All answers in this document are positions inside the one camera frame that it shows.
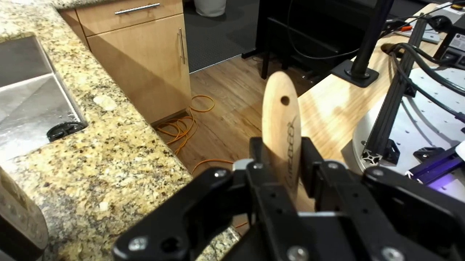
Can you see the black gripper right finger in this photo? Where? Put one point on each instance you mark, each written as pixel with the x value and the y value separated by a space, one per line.
pixel 387 217

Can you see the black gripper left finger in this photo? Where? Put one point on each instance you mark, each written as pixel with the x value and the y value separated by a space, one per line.
pixel 204 212

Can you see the wooden spoon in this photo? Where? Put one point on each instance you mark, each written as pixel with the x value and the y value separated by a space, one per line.
pixel 281 130

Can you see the short aluminium extrusion bar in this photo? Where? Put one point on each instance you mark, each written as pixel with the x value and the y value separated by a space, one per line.
pixel 436 168

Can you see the light wooden table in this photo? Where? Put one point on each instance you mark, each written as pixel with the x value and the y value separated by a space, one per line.
pixel 335 106

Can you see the black pole stand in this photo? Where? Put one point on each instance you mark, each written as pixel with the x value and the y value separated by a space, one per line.
pixel 364 67

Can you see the black sink strainer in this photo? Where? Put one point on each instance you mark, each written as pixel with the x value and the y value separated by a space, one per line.
pixel 66 130

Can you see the wooden base cabinet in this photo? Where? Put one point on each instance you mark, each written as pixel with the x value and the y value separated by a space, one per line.
pixel 140 62

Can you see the black power box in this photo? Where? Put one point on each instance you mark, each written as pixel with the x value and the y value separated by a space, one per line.
pixel 452 51

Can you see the stainless steel pressure cooker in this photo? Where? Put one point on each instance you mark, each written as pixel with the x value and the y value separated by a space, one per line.
pixel 19 217

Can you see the white bin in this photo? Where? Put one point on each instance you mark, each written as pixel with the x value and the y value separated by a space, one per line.
pixel 210 7

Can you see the stainless steel sink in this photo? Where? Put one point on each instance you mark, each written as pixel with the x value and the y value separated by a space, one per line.
pixel 29 101

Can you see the black aluminium extrusion post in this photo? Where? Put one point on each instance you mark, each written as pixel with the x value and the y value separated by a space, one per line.
pixel 394 96

